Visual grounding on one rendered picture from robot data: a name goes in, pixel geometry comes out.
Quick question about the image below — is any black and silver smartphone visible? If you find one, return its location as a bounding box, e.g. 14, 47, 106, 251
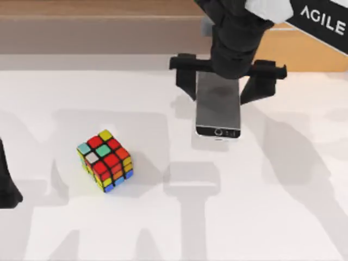
195, 71, 243, 142

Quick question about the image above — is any light orange wooden box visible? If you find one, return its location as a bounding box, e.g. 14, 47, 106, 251
254, 22, 348, 73

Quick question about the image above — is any brown wooden cabinet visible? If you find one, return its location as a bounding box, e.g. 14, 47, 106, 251
0, 0, 213, 55

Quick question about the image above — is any multicoloured puzzle cube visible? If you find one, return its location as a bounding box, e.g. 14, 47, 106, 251
76, 129, 134, 194

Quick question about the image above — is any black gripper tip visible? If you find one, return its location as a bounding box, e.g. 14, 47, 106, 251
0, 138, 24, 210

